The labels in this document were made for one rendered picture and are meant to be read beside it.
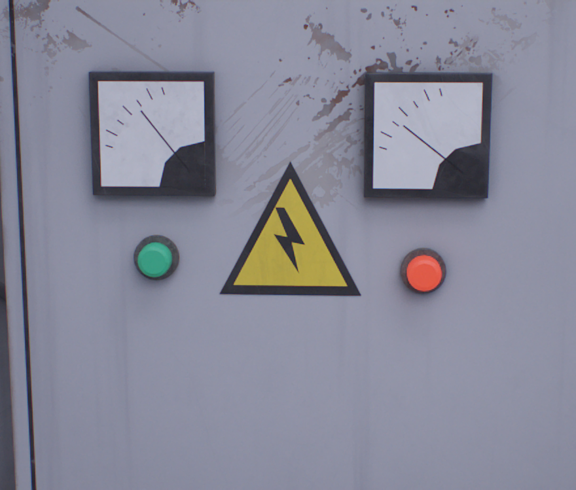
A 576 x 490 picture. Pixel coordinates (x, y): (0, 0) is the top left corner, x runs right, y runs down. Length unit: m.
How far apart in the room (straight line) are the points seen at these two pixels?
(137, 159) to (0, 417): 0.38
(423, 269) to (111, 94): 0.23
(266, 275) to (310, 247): 0.03
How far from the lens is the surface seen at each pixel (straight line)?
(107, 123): 0.80
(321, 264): 0.81
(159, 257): 0.80
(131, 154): 0.80
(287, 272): 0.81
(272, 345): 0.82
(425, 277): 0.79
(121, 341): 0.83
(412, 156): 0.78
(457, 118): 0.78
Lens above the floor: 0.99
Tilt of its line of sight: 12 degrees down
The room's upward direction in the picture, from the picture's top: straight up
